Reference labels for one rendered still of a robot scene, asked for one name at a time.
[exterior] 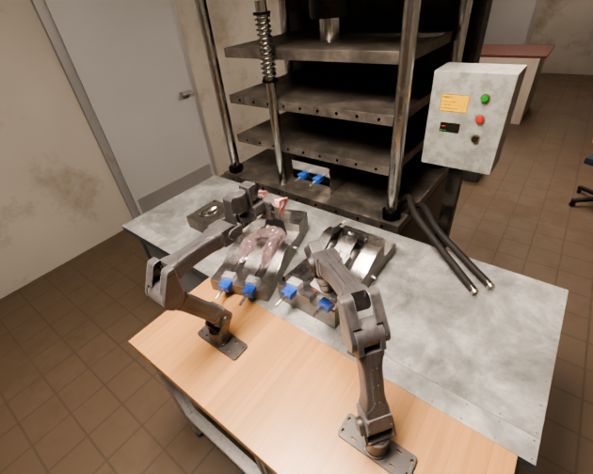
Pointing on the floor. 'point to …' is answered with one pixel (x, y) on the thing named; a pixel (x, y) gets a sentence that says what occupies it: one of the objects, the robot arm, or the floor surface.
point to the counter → (492, 54)
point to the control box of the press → (469, 123)
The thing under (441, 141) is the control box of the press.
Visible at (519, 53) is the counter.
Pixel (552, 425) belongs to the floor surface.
